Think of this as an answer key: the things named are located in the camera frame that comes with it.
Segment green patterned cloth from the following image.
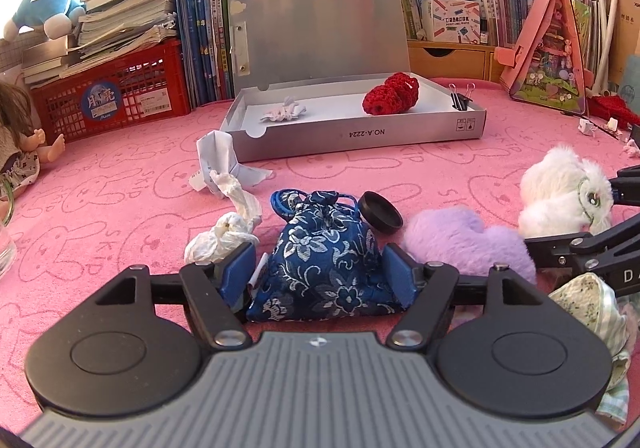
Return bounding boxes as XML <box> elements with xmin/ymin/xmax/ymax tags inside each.
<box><xmin>549</xmin><ymin>272</ymin><xmax>638</xmax><ymax>428</ymax></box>

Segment purple fluffy plush heart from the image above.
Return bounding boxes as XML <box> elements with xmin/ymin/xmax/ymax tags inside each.
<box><xmin>400</xmin><ymin>206</ymin><xmax>536</xmax><ymax>283</ymax></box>

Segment white fluffy cat plush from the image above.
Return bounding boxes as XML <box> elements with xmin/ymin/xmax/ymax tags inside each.
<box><xmin>518</xmin><ymin>145</ymin><xmax>614</xmax><ymax>239</ymax></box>

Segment white tissue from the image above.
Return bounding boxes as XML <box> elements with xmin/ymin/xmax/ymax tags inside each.
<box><xmin>183</xmin><ymin>171</ymin><xmax>262</xmax><ymax>264</ymax></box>

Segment black round lid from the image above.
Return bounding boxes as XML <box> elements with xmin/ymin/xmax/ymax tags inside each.
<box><xmin>358</xmin><ymin>191</ymin><xmax>404</xmax><ymax>235</ymax></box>

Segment blue floral fabric pouch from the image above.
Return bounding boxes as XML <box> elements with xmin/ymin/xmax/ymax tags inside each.
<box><xmin>246</xmin><ymin>189</ymin><xmax>404</xmax><ymax>322</ymax></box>

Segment white paper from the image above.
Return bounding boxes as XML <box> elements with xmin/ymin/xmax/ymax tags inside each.
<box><xmin>189</xmin><ymin>130</ymin><xmax>272</xmax><ymax>197</ymax></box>

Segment small white paper scrap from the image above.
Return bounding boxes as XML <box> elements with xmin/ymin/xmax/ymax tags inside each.
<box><xmin>578</xmin><ymin>119</ymin><xmax>596</xmax><ymax>137</ymax></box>

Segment pink house shaped toy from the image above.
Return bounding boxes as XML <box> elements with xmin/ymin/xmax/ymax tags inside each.
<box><xmin>494</xmin><ymin>0</ymin><xmax>592</xmax><ymax>116</ymax></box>

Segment black binder clips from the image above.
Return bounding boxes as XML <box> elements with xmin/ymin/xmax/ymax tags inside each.
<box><xmin>448</xmin><ymin>82</ymin><xmax>476</xmax><ymax>111</ymax></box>

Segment small white paper flower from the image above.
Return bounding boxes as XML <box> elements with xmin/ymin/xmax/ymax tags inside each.
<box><xmin>260</xmin><ymin>96</ymin><xmax>307</xmax><ymax>123</ymax></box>

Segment red crochet bow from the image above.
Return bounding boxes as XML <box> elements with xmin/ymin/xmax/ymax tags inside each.
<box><xmin>362</xmin><ymin>73</ymin><xmax>419</xmax><ymax>115</ymax></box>

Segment clear glass cup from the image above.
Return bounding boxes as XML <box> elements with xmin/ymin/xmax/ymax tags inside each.
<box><xmin>0</xmin><ymin>177</ymin><xmax>17</xmax><ymax>275</ymax></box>

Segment red plastic basket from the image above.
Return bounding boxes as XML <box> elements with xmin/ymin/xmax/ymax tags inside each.
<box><xmin>32</xmin><ymin>38</ymin><xmax>191</xmax><ymax>142</ymax></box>

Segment wooden drawer shelf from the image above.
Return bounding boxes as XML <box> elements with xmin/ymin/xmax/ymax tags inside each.
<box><xmin>408</xmin><ymin>40</ymin><xmax>503</xmax><ymax>82</ymax></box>

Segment brown haired baby doll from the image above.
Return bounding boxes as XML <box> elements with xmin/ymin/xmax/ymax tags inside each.
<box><xmin>1</xmin><ymin>82</ymin><xmax>66</xmax><ymax>201</ymax></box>

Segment white colourful stationery box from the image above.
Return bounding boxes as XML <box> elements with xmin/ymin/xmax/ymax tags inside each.
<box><xmin>422</xmin><ymin>0</ymin><xmax>480</xmax><ymax>44</ymax></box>

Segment silver cardboard box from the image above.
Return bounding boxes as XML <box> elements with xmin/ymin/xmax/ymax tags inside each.
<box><xmin>221</xmin><ymin>0</ymin><xmax>486</xmax><ymax>163</ymax></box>

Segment stack of books on basket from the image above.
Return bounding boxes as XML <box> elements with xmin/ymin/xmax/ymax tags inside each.
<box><xmin>22</xmin><ymin>0</ymin><xmax>176</xmax><ymax>87</ymax></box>

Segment row of blue books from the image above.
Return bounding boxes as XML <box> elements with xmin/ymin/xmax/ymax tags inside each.
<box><xmin>175</xmin><ymin>0</ymin><xmax>234</xmax><ymax>108</ymax></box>

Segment blue white plush left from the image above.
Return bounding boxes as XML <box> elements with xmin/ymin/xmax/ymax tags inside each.
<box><xmin>3</xmin><ymin>0</ymin><xmax>86</xmax><ymax>41</ymax></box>

